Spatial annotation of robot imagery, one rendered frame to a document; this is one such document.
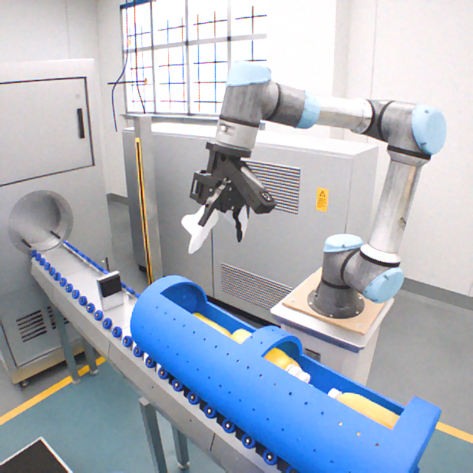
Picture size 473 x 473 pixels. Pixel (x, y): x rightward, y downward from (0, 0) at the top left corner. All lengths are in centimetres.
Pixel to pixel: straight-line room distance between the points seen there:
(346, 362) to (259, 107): 81
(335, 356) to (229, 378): 39
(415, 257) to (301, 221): 152
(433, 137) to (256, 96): 48
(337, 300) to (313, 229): 128
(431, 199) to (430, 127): 250
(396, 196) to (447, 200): 245
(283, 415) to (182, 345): 34
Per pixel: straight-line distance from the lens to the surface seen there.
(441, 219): 348
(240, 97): 66
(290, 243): 253
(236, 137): 66
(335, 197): 229
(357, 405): 95
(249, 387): 90
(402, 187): 99
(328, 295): 118
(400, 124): 98
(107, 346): 156
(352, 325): 116
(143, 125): 170
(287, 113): 71
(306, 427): 84
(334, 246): 110
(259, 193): 65
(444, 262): 360
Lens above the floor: 183
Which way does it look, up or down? 23 degrees down
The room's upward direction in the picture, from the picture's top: straight up
